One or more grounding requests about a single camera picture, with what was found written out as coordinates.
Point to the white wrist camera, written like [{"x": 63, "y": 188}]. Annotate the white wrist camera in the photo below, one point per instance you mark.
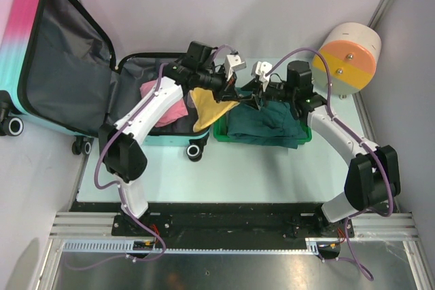
[
  {"x": 260, "y": 72},
  {"x": 232, "y": 64}
]

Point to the dark green shorts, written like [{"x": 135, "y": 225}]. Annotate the dark green shorts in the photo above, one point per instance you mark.
[{"x": 272, "y": 125}]

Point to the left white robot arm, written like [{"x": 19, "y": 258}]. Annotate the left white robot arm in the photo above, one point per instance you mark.
[{"x": 120, "y": 143}]

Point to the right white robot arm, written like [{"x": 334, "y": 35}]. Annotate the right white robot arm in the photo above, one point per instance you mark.
[{"x": 373, "y": 174}]

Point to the yellow towel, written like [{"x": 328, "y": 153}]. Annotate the yellow towel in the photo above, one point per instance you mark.
[{"x": 208, "y": 109}]

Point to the pink and teal kids suitcase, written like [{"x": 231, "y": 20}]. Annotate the pink and teal kids suitcase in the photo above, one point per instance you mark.
[{"x": 59, "y": 70}]

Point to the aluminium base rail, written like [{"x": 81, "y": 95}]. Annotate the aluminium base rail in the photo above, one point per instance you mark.
[{"x": 224, "y": 229}]

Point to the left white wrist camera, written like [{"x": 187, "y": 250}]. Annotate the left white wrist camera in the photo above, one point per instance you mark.
[{"x": 232, "y": 64}]

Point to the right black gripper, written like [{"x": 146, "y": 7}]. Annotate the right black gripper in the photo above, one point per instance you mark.
[{"x": 254, "y": 86}]

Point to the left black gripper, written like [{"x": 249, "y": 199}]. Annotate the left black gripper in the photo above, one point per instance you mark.
[{"x": 227, "y": 91}]

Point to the white cylinder with orange-yellow face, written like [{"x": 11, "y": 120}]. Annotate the white cylinder with orange-yellow face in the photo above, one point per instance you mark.
[{"x": 351, "y": 51}]

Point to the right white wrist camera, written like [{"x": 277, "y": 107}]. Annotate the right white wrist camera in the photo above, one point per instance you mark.
[{"x": 260, "y": 72}]

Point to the green plastic tray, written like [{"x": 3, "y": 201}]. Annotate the green plastic tray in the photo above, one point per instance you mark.
[{"x": 220, "y": 133}]

